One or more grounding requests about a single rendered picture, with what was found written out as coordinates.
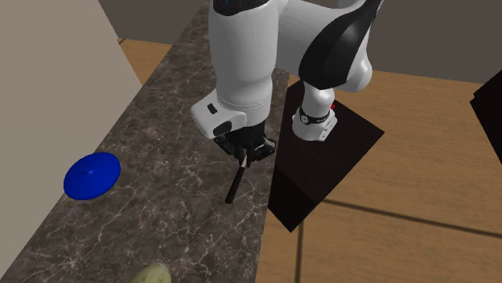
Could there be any blue round plate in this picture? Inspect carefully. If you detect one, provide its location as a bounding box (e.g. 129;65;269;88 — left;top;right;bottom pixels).
63;151;121;201

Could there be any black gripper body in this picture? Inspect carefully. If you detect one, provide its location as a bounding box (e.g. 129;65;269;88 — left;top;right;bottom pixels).
219;119;270;149

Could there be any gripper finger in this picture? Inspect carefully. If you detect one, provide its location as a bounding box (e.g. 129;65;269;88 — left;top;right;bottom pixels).
213;134;247;168
247;137;278;163

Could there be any pale green rounded vegetable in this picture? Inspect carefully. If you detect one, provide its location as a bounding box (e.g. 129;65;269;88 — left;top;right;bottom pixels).
129;260;172;283

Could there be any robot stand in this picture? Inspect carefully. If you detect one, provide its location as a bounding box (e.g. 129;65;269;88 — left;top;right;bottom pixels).
267;80;385;233

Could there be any black furniture block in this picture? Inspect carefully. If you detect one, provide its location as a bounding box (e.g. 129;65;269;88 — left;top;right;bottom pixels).
469;69;502;166

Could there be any black pen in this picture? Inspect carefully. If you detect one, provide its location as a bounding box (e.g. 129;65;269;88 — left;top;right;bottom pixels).
224;155;248;205

